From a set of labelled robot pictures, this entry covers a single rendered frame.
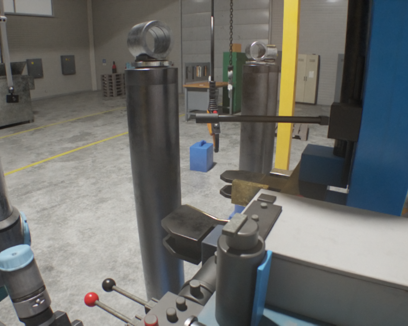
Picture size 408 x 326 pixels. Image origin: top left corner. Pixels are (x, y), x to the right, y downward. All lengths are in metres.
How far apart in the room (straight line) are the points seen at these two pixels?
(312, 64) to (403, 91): 10.27
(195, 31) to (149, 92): 12.26
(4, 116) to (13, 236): 7.57
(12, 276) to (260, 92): 1.99
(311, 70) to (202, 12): 5.30
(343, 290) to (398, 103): 0.50
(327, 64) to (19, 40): 13.18
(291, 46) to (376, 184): 2.78
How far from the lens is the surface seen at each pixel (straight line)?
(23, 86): 8.81
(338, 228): 0.61
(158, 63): 1.12
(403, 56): 0.83
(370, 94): 0.83
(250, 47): 2.30
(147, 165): 1.17
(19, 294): 0.80
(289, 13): 3.56
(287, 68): 3.51
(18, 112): 8.78
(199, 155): 3.96
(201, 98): 7.03
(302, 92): 11.16
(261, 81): 2.28
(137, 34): 1.14
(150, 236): 1.33
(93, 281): 2.30
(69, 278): 2.38
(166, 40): 1.20
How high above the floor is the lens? 1.49
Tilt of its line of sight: 20 degrees down
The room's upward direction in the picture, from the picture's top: straight up
